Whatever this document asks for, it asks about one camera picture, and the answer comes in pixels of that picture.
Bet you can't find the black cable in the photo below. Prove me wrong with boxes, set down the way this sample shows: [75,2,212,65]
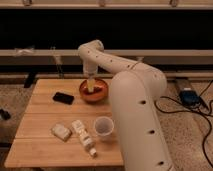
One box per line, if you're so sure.
[154,79,213,168]

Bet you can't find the black object at left edge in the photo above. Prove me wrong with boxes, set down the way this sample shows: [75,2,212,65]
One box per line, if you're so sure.
[0,109,11,120]

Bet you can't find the white sponge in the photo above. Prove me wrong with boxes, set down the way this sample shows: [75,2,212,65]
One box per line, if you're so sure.
[51,124,72,142]

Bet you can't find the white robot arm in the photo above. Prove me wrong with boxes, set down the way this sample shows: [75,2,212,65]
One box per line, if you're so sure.
[78,40,175,171]

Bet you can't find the white plastic bottle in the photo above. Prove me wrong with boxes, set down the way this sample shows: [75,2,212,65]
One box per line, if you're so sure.
[72,120,97,158]

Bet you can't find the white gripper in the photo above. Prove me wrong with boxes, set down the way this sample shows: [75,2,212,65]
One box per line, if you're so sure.
[83,62,98,92]

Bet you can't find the blue power box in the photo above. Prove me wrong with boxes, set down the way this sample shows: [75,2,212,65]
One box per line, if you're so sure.
[179,89,200,106]

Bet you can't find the orange bowl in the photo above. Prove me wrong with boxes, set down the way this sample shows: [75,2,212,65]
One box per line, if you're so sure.
[79,78,108,103]

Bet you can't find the black rectangular sponge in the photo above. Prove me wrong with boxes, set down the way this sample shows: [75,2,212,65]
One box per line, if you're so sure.
[53,92,74,105]

